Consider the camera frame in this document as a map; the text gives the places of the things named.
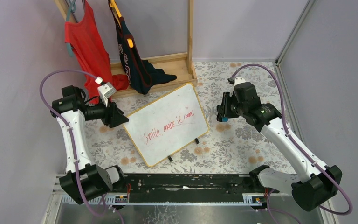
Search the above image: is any navy blue shirt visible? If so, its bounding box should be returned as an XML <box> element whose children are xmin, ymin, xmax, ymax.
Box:
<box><xmin>110</xmin><ymin>8</ymin><xmax>177</xmax><ymax>95</ymax></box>

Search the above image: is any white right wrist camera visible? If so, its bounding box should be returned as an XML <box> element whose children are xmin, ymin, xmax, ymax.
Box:
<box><xmin>227</xmin><ymin>77</ymin><xmax>246</xmax><ymax>97</ymax></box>

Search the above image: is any yellow clothes hanger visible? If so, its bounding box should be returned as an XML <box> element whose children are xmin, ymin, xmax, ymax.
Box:
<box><xmin>109</xmin><ymin>0</ymin><xmax>122</xmax><ymax>20</ymax></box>

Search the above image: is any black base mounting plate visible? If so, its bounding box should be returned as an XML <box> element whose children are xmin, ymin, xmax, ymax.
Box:
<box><xmin>113</xmin><ymin>173</ymin><xmax>272</xmax><ymax>204</ymax></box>

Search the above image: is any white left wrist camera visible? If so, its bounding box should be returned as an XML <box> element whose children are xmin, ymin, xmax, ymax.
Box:
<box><xmin>95</xmin><ymin>77</ymin><xmax>117</xmax><ymax>107</ymax></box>

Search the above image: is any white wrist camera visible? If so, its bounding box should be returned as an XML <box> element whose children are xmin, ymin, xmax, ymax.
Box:
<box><xmin>95</xmin><ymin>77</ymin><xmax>117</xmax><ymax>107</ymax></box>
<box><xmin>227</xmin><ymin>77</ymin><xmax>246</xmax><ymax>97</ymax></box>

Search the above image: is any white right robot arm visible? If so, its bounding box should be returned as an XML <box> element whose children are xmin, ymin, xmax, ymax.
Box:
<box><xmin>216</xmin><ymin>82</ymin><xmax>342</xmax><ymax>211</ymax></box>

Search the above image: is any red tank top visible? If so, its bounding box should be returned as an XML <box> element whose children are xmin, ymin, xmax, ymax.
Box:
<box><xmin>70</xmin><ymin>1</ymin><xmax>129</xmax><ymax>91</ymax></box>

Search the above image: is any teal clothes hanger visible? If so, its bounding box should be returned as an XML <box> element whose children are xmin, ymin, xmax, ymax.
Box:
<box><xmin>65</xmin><ymin>0</ymin><xmax>76</xmax><ymax>57</ymax></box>

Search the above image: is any aluminium frame rail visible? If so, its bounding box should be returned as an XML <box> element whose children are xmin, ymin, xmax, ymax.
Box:
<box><xmin>275</xmin><ymin>0</ymin><xmax>317</xmax><ymax>66</ymax></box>

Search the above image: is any yellow framed whiteboard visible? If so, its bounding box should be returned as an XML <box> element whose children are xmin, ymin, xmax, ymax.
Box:
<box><xmin>124</xmin><ymin>83</ymin><xmax>209</xmax><ymax>167</ymax></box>

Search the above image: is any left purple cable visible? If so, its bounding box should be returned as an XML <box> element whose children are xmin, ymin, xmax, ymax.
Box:
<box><xmin>39</xmin><ymin>69</ymin><xmax>124</xmax><ymax>224</ymax></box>

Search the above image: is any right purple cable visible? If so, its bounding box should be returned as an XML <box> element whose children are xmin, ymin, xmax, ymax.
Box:
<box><xmin>227</xmin><ymin>63</ymin><xmax>354</xmax><ymax>224</ymax></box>

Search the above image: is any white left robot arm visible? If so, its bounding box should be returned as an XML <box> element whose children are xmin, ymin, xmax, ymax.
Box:
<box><xmin>51</xmin><ymin>85</ymin><xmax>129</xmax><ymax>204</ymax></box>

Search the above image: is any purple cable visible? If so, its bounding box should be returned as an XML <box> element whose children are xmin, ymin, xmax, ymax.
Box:
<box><xmin>39</xmin><ymin>69</ymin><xmax>124</xmax><ymax>224</ymax></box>
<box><xmin>227</xmin><ymin>63</ymin><xmax>354</xmax><ymax>224</ymax></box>

